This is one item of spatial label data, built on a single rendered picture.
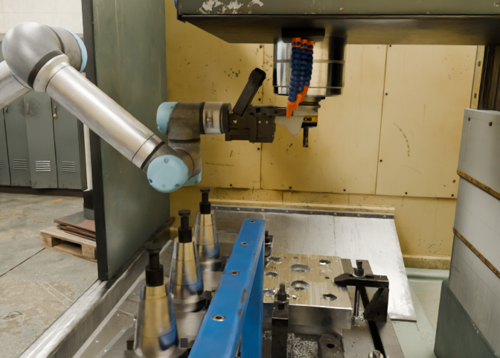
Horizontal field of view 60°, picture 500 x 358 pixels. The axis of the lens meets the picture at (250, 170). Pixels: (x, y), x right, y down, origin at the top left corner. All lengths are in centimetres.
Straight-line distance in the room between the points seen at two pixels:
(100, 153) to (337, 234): 110
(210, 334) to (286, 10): 45
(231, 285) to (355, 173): 154
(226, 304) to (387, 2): 46
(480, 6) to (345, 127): 137
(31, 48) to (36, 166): 492
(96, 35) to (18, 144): 465
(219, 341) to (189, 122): 62
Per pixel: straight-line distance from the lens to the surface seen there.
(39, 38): 99
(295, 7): 67
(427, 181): 212
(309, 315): 103
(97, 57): 144
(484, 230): 116
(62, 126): 566
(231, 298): 53
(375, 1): 68
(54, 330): 136
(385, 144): 204
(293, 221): 204
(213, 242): 63
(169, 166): 86
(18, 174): 611
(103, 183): 148
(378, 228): 206
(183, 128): 99
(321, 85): 91
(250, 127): 96
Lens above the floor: 148
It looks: 12 degrees down
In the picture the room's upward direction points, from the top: 1 degrees clockwise
